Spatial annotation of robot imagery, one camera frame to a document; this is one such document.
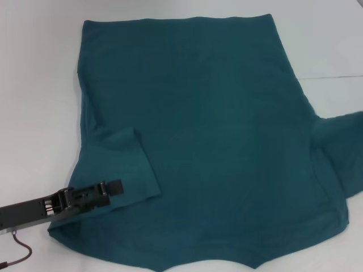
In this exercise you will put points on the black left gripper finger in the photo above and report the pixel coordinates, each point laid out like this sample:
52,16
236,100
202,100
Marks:
96,204
116,187

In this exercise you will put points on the teal blue t-shirt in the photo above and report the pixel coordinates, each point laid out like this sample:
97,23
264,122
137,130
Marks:
198,113

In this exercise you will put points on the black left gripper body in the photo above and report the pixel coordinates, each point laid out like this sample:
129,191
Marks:
25,212

